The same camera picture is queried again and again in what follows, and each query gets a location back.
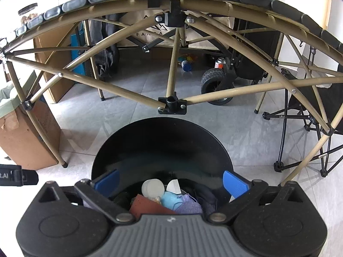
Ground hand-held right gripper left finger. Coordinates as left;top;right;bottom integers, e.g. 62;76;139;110
38;169;137;223

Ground black backpack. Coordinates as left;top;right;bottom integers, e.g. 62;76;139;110
89;13;120;82

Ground black suitcase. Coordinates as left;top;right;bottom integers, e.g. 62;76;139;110
235;19;280;81

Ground pale green bag liner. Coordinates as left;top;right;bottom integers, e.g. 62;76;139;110
0;82;21;119

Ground black folding chair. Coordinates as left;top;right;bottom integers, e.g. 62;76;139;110
262;40;343;177

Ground black crumpled item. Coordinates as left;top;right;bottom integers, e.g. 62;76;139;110
112;192;132;210

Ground dark navy cloth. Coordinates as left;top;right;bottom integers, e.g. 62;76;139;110
184;184;218;212

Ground teal box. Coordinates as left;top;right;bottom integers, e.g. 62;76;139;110
70;29;93;76

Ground flat brown cardboard box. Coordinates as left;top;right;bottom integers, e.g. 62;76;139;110
33;23;79;104

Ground black trash bin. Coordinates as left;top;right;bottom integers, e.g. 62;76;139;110
91;117;234;218

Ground large cardboard box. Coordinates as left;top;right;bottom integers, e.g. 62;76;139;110
0;70;61;171

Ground clear snack jar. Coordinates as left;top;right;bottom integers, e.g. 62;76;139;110
18;3;39;22

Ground purple knit sock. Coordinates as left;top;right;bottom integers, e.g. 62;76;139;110
174;194;203;215

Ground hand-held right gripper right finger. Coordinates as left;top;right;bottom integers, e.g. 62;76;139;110
205;170;306;224

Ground white paper piece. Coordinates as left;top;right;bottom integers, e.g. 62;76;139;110
166;179;182;194

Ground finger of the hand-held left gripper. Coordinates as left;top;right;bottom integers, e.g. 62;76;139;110
22;169;39;186

